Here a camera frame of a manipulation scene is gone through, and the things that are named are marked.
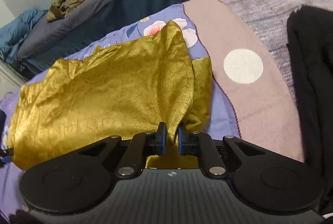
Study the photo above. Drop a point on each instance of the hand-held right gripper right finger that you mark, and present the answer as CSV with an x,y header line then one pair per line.
x,y
181,142

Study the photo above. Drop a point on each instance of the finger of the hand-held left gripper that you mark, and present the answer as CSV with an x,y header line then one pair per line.
x,y
5,153

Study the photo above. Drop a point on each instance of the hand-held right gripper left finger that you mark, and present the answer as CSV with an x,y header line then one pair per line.
x,y
162,139

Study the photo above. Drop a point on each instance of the golden satin garment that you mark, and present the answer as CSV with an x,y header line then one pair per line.
x,y
104,88

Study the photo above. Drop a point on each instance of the purple floral blanket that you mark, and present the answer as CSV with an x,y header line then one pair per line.
x,y
222,122

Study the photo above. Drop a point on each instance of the pink blanket with white dots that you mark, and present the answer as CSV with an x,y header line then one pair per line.
x,y
260,109

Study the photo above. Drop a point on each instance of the blue quilt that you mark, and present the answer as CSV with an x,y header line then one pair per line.
x,y
18,28

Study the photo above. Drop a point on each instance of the bed with dark blue sheet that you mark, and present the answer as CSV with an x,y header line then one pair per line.
x,y
104,23

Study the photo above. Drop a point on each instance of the grey bed pad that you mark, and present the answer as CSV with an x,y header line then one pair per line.
x,y
52,31

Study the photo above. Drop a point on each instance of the black garment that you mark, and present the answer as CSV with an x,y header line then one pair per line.
x,y
312,70

